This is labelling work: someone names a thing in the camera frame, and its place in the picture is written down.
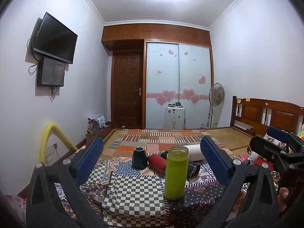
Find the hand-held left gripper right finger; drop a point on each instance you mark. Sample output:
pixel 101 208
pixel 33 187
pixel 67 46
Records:
pixel 213 158

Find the white roll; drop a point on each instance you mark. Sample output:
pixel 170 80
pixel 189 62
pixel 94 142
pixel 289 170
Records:
pixel 196 152

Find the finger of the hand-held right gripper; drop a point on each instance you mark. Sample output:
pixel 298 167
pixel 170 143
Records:
pixel 266 148
pixel 276 133

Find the green bottle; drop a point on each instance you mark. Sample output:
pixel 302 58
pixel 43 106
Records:
pixel 175 175

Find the green checkered cloth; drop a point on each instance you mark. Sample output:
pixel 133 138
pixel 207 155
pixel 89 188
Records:
pixel 135 194

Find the dark green hexagonal cup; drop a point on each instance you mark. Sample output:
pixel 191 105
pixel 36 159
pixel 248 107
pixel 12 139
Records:
pixel 140 159

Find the pile of bags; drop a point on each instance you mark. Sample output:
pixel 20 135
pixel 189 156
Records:
pixel 96 123

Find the standing fan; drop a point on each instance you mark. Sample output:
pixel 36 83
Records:
pixel 216 94

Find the brown wooden door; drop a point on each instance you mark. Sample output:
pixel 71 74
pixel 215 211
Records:
pixel 127 87

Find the wall-mounted television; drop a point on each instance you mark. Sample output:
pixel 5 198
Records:
pixel 55 39

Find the white appliance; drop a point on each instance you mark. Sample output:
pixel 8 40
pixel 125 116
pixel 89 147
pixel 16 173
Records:
pixel 174 118

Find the striped patchwork blanket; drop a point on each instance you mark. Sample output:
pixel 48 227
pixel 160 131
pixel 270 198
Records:
pixel 166 139

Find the wall socket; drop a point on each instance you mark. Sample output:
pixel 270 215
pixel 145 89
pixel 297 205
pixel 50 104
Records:
pixel 55 145

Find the wooden overhead cabinet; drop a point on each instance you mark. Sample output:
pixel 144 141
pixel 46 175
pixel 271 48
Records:
pixel 154 32

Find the red box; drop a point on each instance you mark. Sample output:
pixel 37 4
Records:
pixel 261 162

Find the woven bed mat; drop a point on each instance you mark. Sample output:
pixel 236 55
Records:
pixel 228 135

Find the yellow foam tube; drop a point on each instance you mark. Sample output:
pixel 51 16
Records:
pixel 47 135

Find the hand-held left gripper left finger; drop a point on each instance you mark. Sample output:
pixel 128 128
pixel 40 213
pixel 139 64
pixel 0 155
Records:
pixel 91 156

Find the black wall-mounted box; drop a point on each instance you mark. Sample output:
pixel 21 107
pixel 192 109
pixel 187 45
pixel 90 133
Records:
pixel 50 72

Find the person's right hand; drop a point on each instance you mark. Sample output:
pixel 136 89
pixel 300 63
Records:
pixel 283 198

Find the sliding-door wardrobe with hearts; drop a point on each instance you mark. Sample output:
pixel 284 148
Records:
pixel 178 80

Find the wooden bed headboard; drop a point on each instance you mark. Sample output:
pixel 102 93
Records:
pixel 254 114

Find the red bottle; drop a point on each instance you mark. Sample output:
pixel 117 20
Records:
pixel 157 164

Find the pink cloth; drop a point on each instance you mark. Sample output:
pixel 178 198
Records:
pixel 16 206

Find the black cup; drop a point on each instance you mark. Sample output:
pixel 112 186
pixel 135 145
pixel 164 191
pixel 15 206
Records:
pixel 193 169

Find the floral printed blanket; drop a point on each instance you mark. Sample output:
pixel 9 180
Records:
pixel 197 194

